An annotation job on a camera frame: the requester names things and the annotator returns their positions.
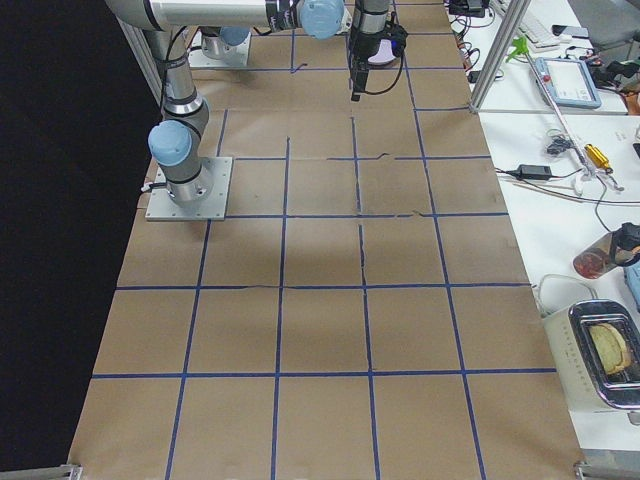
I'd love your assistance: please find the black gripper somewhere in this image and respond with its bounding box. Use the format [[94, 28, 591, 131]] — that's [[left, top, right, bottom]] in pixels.
[[348, 32, 373, 102]]

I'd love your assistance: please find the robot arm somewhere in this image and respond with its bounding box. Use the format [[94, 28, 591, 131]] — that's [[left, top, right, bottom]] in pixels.
[[199, 1, 407, 61], [107, 1, 345, 205]]

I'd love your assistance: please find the lavender round plate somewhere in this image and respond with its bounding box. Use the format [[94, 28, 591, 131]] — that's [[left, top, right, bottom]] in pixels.
[[368, 40, 397, 68]]

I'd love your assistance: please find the black power brick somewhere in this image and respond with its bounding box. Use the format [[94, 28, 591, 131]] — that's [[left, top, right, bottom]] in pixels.
[[513, 164, 553, 181]]

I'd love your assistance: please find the blue teach pendant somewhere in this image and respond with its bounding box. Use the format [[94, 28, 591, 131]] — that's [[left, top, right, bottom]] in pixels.
[[534, 57, 602, 109]]

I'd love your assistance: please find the yellow tool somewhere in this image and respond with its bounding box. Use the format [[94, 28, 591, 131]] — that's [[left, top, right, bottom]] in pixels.
[[584, 144, 613, 174]]

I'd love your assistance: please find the glass bottle black lid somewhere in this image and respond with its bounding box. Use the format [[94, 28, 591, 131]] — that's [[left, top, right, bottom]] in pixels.
[[573, 222, 639, 279]]

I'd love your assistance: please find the white toaster with bread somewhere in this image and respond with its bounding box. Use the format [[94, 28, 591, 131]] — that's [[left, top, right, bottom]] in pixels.
[[543, 299, 639, 414]]

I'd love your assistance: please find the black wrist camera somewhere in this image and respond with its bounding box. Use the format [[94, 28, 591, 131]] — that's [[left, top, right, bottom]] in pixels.
[[383, 21, 408, 58]]

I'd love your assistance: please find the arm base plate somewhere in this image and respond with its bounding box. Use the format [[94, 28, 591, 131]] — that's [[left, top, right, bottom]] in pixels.
[[145, 157, 233, 221], [189, 32, 251, 70]]

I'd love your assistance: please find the aluminium frame post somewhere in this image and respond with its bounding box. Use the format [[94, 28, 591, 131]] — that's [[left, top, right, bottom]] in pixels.
[[469, 0, 530, 113]]

